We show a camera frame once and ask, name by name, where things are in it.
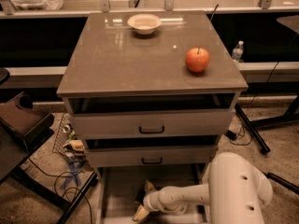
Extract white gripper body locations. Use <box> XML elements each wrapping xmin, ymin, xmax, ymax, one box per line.
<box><xmin>143</xmin><ymin>189</ymin><xmax>170</xmax><ymax>213</ymax></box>

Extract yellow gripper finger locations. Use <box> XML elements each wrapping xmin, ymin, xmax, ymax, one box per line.
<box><xmin>133</xmin><ymin>204</ymin><xmax>150</xmax><ymax>222</ymax></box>
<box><xmin>144</xmin><ymin>180</ymin><xmax>156</xmax><ymax>194</ymax></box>

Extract green yellow sponge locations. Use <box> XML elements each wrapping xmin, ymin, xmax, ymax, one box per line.
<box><xmin>135</xmin><ymin>193</ymin><xmax>145</xmax><ymax>207</ymax></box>

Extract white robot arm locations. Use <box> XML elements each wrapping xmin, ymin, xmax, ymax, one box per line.
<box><xmin>133</xmin><ymin>152</ymin><xmax>273</xmax><ymax>224</ymax></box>

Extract bottom open grey drawer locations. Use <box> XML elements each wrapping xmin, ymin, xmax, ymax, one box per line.
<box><xmin>95</xmin><ymin>164</ymin><xmax>208</xmax><ymax>224</ymax></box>

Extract middle grey drawer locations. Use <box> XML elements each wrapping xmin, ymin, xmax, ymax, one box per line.
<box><xmin>86</xmin><ymin>135</ymin><xmax>219</xmax><ymax>167</ymax></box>

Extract top grey drawer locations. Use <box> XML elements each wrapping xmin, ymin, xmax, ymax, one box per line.
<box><xmin>69</xmin><ymin>108</ymin><xmax>235</xmax><ymax>139</ymax></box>

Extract grey drawer cabinet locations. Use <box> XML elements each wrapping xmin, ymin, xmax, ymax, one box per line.
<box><xmin>56</xmin><ymin>10</ymin><xmax>249</xmax><ymax>179</ymax></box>

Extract blue tape strips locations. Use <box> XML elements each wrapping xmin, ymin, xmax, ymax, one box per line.
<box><xmin>60</xmin><ymin>161</ymin><xmax>85</xmax><ymax>189</ymax></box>

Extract black office chair caster leg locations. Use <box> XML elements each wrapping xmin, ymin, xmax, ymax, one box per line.
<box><xmin>265</xmin><ymin>173</ymin><xmax>299</xmax><ymax>195</ymax></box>

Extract black table leg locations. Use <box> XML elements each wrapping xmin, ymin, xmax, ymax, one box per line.
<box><xmin>235</xmin><ymin>104</ymin><xmax>271</xmax><ymax>155</ymax></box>

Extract red apple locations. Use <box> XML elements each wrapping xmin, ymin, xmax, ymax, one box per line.
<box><xmin>185</xmin><ymin>48</ymin><xmax>209</xmax><ymax>73</ymax></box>

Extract dark brown chair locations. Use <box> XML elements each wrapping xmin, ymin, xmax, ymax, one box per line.
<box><xmin>0</xmin><ymin>92</ymin><xmax>54</xmax><ymax>183</ymax></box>

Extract clear water bottle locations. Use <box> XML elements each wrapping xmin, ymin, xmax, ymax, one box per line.
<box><xmin>232</xmin><ymin>41</ymin><xmax>244</xmax><ymax>63</ymax></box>

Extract white bowl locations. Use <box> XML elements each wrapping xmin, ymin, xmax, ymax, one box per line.
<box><xmin>127</xmin><ymin>14</ymin><xmax>162</xmax><ymax>35</ymax></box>

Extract black floor cable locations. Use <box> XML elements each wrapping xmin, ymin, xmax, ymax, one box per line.
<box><xmin>28</xmin><ymin>158</ymin><xmax>93</xmax><ymax>224</ymax></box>

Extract wire mesh basket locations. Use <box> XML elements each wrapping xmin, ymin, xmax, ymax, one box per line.
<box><xmin>52</xmin><ymin>114</ymin><xmax>74</xmax><ymax>155</ymax></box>

